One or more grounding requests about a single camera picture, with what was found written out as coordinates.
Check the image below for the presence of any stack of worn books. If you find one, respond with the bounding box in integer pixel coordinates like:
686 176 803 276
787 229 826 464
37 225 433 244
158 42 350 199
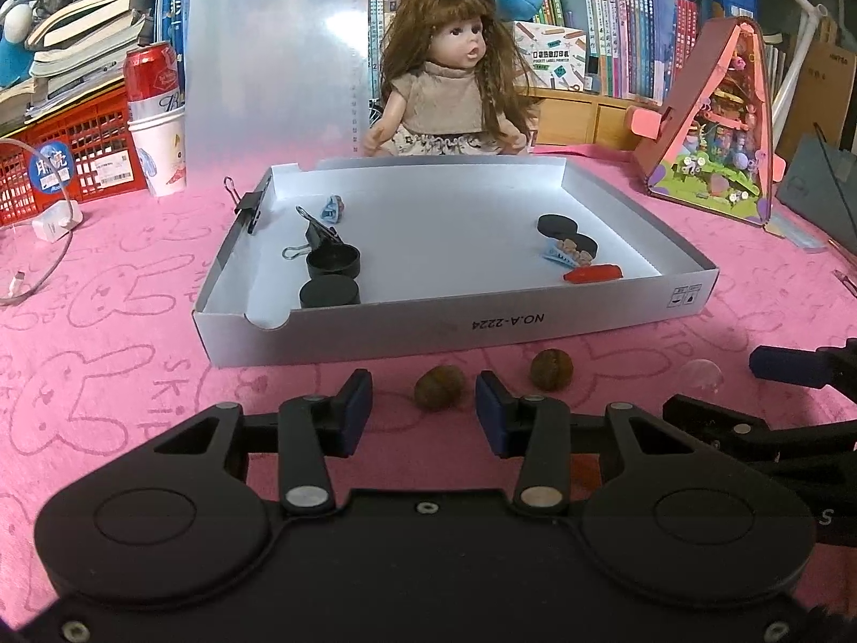
0 0 163 136

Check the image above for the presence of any black round cap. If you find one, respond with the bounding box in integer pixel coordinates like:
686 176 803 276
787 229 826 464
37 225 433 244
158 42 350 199
306 246 363 281
298 276 362 310
537 213 585 241
555 232 601 264

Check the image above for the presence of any white printed carton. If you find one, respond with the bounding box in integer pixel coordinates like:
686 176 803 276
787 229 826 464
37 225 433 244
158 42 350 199
512 21 588 92

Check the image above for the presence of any small red toy pepper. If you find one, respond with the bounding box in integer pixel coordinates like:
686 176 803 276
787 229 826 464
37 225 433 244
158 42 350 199
562 264 624 284

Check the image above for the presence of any clear plastic ruler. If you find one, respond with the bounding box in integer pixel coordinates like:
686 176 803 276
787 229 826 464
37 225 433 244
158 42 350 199
769 218 829 255

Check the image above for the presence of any row of pastel books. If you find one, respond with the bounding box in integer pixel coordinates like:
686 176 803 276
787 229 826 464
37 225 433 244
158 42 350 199
559 0 702 106

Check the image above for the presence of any long-haired baby doll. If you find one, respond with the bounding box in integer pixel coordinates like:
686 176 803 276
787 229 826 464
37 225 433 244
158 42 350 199
363 0 540 159

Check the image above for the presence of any white charging cable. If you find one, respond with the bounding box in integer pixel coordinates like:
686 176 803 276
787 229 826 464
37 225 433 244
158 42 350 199
0 137 76 307

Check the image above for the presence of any white charger plug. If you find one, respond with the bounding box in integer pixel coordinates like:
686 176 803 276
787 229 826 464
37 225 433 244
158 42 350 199
33 201 85 243

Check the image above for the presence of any black binder clip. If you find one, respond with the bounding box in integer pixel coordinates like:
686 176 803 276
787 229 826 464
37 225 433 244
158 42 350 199
223 176 264 235
281 206 344 261

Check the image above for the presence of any clear plastic dome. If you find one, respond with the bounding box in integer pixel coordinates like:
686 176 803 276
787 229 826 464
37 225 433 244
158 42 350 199
675 360 725 394

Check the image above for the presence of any pink triangular dollhouse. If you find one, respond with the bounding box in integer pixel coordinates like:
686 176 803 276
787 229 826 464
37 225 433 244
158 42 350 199
632 17 786 228

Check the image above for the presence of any grey cardboard box tray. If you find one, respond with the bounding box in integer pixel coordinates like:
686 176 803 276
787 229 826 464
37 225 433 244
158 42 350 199
193 155 720 368

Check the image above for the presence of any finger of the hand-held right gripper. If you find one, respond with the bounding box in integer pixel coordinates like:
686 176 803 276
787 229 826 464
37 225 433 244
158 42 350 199
748 340 857 391
661 394 857 465

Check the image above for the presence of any blue and white plush toy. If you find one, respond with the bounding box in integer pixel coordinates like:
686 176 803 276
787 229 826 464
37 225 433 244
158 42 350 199
0 0 45 89

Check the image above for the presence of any white plastic pipe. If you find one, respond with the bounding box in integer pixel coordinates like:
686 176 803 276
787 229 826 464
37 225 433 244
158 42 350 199
770 0 832 130

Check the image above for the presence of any row of blue books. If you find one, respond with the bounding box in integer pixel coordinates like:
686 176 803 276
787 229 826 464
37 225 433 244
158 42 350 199
157 0 197 93

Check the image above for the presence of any wooden drawer shelf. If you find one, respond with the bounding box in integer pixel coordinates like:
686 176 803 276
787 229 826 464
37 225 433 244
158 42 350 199
529 90 665 152

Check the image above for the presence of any brown walnut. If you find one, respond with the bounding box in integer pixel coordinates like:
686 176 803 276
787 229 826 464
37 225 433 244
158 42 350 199
529 348 576 390
414 365 468 410

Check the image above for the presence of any translucent clipboard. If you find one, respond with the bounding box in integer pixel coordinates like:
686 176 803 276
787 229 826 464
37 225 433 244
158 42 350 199
182 0 370 173

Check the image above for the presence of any white paper cup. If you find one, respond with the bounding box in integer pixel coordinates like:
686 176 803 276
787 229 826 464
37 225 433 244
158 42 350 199
127 110 187 199

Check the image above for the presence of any pink rabbit print blanket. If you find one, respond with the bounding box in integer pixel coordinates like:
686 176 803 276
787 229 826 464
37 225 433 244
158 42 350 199
0 144 857 617

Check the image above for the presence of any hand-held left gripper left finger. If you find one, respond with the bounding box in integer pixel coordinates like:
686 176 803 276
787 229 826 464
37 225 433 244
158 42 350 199
155 368 374 515

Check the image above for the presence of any red drink can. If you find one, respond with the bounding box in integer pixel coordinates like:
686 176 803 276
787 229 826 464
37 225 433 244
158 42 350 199
123 41 184 120

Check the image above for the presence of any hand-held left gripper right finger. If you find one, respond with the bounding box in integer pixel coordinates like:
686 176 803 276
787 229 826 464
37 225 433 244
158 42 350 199
473 370 698 511

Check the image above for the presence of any red plastic crate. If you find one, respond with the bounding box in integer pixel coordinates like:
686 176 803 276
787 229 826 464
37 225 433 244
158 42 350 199
0 84 152 227

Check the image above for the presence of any brown cardboard box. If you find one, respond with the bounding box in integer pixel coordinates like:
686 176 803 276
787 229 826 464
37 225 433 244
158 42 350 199
770 13 857 163

